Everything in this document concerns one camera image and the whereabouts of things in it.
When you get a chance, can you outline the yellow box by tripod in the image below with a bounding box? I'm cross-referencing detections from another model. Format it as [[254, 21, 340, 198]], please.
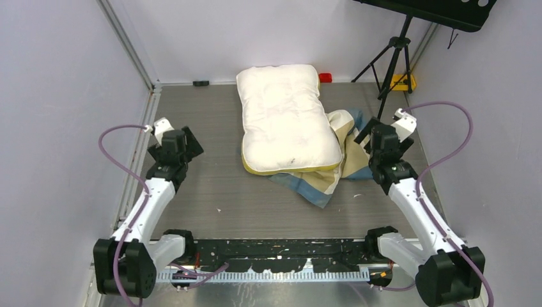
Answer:
[[390, 74, 417, 93]]

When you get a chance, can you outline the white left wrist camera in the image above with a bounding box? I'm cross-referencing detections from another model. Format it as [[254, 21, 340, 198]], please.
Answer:
[[143, 117, 174, 145]]

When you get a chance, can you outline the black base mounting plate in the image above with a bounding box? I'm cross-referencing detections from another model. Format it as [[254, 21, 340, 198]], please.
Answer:
[[154, 238, 407, 274]]

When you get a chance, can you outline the black tripod stand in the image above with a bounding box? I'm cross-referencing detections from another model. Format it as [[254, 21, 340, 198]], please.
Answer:
[[350, 15, 413, 119]]

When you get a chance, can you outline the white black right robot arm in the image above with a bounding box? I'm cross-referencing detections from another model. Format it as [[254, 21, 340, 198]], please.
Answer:
[[355, 118, 485, 306]]

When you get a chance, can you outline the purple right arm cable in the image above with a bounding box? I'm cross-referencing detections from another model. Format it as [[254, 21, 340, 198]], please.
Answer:
[[368, 101, 495, 307]]

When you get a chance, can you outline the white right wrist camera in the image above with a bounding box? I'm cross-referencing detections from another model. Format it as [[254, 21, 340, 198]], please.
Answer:
[[391, 108, 417, 143]]

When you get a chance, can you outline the blue tan white checked pillowcase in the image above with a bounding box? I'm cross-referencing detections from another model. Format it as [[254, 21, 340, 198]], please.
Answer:
[[269, 108, 373, 208]]

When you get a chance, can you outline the black overhead panel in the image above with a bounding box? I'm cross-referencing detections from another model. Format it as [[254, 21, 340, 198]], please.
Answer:
[[362, 0, 496, 33]]

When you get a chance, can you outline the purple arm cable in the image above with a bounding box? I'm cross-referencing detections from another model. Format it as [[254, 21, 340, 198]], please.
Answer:
[[98, 124, 229, 307], [368, 101, 495, 307]]

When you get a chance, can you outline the red block toy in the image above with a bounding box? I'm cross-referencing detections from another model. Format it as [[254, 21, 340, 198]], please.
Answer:
[[318, 72, 333, 83]]

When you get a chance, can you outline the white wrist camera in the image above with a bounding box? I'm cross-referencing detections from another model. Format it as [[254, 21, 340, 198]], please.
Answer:
[[391, 108, 417, 143], [143, 117, 174, 145]]

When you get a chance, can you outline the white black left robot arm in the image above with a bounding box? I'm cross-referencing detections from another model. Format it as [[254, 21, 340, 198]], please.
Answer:
[[93, 125, 204, 305]]

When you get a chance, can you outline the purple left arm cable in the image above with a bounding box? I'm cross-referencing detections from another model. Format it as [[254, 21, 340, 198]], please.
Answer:
[[98, 124, 229, 307]]

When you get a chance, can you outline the small black wall object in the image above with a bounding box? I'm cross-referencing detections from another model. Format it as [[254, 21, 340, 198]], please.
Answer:
[[192, 81, 210, 87]]

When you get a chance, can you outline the white pillow with yellow edge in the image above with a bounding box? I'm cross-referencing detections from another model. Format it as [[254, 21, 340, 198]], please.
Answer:
[[236, 64, 342, 175]]

